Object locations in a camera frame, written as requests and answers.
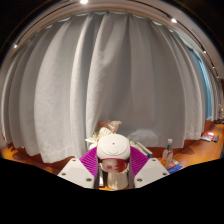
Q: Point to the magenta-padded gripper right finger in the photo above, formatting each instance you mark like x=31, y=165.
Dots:
x=151, y=171

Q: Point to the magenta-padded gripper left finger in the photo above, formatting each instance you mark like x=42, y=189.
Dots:
x=75, y=173

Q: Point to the red and white charger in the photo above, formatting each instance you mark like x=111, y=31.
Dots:
x=113, y=148

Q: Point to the blue upright book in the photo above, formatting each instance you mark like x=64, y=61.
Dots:
x=145, y=150

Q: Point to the clear plastic bottle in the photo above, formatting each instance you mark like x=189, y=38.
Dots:
x=167, y=155

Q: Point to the orange flat book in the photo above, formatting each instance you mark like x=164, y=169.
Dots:
x=173, y=163

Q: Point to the white flower bouquet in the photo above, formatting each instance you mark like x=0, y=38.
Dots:
x=100, y=131

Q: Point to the small red and white box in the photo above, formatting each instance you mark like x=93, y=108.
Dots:
x=208, y=136

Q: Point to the small dark object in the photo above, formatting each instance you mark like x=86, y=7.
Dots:
x=216, y=138

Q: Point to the blue curtain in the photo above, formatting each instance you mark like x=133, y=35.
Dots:
x=204, y=86

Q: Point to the white curtain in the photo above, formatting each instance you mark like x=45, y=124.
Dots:
x=100, y=73

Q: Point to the ceiling lights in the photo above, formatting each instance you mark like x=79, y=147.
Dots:
x=84, y=1

